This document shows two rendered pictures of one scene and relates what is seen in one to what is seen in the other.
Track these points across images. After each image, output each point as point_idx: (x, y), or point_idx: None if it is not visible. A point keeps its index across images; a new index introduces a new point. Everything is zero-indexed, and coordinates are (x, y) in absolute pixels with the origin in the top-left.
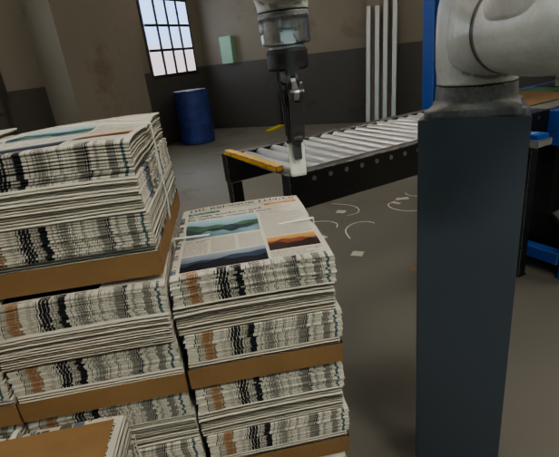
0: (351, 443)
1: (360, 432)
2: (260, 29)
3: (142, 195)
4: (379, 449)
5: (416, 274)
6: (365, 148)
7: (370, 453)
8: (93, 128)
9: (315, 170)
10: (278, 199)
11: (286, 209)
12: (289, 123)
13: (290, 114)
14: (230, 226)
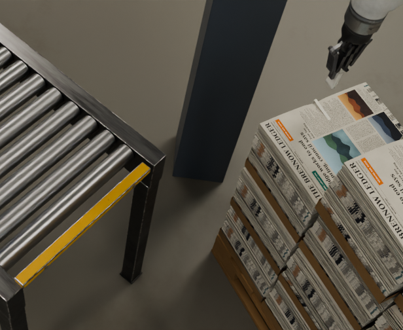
0: (206, 226)
1: (192, 221)
2: (379, 25)
3: None
4: (205, 206)
5: (258, 79)
6: (25, 92)
7: (211, 212)
8: None
9: (139, 133)
10: (275, 133)
11: (299, 121)
12: (350, 59)
13: (362, 51)
14: (341, 151)
